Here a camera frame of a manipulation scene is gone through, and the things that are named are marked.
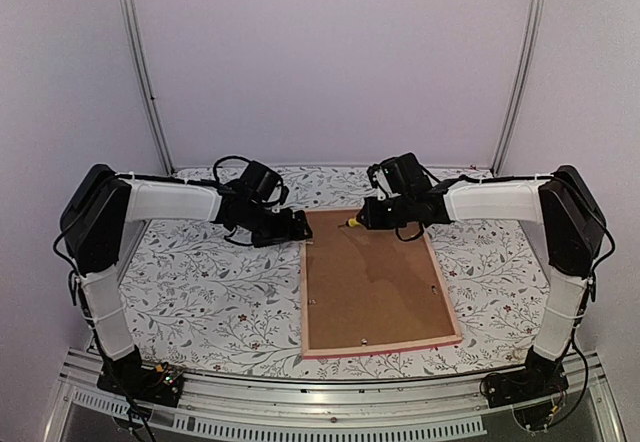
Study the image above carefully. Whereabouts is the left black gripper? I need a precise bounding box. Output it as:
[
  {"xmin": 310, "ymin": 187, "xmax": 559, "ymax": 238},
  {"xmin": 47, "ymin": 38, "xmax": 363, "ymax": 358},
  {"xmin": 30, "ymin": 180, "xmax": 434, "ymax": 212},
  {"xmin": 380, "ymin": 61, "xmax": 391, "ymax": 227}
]
[{"xmin": 243, "ymin": 200, "xmax": 313, "ymax": 248}]

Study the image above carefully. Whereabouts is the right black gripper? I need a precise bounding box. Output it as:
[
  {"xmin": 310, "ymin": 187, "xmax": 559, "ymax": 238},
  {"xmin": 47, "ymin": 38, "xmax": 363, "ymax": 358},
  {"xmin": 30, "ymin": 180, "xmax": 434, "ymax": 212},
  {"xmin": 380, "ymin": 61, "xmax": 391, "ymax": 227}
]
[{"xmin": 356, "ymin": 194, "xmax": 414, "ymax": 231}]

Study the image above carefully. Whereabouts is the yellow handled screwdriver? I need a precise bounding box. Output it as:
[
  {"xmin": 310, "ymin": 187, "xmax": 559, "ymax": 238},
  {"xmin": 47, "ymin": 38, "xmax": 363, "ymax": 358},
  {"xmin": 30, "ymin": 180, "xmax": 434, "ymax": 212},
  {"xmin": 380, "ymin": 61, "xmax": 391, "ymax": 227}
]
[{"xmin": 339, "ymin": 217, "xmax": 361, "ymax": 228}]

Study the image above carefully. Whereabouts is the pink picture frame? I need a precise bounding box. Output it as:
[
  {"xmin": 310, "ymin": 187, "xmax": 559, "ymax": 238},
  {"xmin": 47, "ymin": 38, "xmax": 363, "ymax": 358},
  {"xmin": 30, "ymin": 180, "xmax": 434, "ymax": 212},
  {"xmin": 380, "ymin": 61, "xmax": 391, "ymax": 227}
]
[{"xmin": 300, "ymin": 208, "xmax": 463, "ymax": 359}]

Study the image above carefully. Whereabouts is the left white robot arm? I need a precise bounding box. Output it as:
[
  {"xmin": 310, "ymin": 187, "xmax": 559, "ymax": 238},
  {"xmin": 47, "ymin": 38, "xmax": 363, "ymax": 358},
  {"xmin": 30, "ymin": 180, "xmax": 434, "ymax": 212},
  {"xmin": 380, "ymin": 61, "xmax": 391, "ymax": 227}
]
[{"xmin": 56, "ymin": 160, "xmax": 312, "ymax": 396}]

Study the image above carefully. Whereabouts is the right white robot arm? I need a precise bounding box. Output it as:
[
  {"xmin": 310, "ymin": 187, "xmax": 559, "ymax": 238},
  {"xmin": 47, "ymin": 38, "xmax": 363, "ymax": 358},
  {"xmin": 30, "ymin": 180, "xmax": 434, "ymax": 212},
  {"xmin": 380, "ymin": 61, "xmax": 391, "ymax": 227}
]
[{"xmin": 348, "ymin": 153, "xmax": 612, "ymax": 398}]

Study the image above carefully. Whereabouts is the floral patterned table mat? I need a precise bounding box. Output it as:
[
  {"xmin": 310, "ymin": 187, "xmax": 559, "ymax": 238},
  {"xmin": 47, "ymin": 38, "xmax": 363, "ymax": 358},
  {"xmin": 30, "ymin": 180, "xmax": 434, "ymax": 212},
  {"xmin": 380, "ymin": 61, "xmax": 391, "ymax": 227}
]
[{"xmin": 97, "ymin": 164, "xmax": 571, "ymax": 381}]

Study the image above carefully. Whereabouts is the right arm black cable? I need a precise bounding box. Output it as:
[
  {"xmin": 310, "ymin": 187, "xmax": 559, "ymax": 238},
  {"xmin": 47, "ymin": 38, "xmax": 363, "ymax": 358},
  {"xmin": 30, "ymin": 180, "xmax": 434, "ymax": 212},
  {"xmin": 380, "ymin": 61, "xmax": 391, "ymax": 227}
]
[{"xmin": 394, "ymin": 171, "xmax": 556, "ymax": 243}]

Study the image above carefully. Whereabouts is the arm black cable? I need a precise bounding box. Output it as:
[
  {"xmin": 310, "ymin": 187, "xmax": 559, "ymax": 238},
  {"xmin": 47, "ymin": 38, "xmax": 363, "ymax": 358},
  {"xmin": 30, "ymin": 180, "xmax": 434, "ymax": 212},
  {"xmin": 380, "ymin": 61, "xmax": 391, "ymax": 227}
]
[
  {"xmin": 394, "ymin": 171, "xmax": 556, "ymax": 243},
  {"xmin": 212, "ymin": 155, "xmax": 291, "ymax": 246}
]

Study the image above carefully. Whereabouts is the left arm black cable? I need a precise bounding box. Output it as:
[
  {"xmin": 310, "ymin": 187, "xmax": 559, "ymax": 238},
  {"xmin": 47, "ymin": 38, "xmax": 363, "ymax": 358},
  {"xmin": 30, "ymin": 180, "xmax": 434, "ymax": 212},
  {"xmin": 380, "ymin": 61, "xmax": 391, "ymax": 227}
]
[{"xmin": 212, "ymin": 155, "xmax": 291, "ymax": 246}]

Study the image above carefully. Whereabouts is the aluminium front rail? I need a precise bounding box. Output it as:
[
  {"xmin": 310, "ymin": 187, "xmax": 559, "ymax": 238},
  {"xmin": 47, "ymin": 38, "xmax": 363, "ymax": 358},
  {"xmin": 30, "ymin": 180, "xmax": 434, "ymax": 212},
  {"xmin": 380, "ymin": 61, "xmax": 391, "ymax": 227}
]
[{"xmin": 43, "ymin": 349, "xmax": 630, "ymax": 441}]

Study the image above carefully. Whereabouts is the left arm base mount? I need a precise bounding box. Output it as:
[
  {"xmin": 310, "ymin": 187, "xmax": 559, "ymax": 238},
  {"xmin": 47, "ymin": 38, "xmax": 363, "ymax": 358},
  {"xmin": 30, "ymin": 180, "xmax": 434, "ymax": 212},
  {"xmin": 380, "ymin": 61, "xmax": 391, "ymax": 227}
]
[{"xmin": 97, "ymin": 360, "xmax": 184, "ymax": 408}]

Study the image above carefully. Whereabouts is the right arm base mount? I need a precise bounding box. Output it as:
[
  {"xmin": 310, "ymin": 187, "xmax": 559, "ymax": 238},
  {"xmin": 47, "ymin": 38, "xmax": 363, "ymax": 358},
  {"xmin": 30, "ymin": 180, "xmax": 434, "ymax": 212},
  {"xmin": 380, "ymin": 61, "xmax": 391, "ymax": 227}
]
[{"xmin": 479, "ymin": 368, "xmax": 569, "ymax": 432}]

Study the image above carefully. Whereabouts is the right aluminium corner post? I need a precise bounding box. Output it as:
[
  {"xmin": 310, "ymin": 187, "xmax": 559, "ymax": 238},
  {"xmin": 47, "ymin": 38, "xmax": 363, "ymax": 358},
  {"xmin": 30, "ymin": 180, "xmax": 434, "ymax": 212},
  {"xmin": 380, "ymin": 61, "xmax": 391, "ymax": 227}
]
[{"xmin": 490, "ymin": 0, "xmax": 545, "ymax": 175}]

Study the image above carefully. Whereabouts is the aluminium corner post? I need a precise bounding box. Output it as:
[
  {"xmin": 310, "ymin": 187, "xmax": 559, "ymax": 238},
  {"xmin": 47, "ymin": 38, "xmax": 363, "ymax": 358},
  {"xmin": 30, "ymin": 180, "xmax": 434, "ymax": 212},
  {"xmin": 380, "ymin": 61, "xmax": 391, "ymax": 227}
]
[
  {"xmin": 490, "ymin": 0, "xmax": 545, "ymax": 175},
  {"xmin": 119, "ymin": 0, "xmax": 175, "ymax": 175}
]

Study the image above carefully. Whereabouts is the left aluminium corner post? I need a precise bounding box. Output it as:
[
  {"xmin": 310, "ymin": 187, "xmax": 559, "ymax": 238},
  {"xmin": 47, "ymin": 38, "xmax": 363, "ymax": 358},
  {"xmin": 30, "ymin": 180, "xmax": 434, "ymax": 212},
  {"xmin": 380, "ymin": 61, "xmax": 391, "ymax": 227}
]
[{"xmin": 119, "ymin": 0, "xmax": 175, "ymax": 175}]

